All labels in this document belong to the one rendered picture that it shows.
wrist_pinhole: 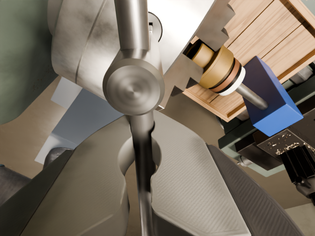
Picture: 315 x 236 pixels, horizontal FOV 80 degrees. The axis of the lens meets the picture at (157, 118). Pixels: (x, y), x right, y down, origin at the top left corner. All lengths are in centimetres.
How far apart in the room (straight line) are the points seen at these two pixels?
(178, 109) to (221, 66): 152
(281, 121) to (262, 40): 24
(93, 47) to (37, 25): 9
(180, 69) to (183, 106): 151
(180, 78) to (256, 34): 33
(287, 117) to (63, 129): 58
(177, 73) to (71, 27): 17
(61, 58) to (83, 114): 44
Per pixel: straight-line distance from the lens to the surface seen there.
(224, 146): 82
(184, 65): 34
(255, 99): 45
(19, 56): 31
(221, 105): 71
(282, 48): 65
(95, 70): 25
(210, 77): 36
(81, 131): 64
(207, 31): 35
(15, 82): 34
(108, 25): 21
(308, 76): 76
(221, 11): 34
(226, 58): 37
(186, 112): 188
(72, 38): 24
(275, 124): 49
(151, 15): 21
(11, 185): 57
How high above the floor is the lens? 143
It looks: 47 degrees down
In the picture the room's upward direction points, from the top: 171 degrees counter-clockwise
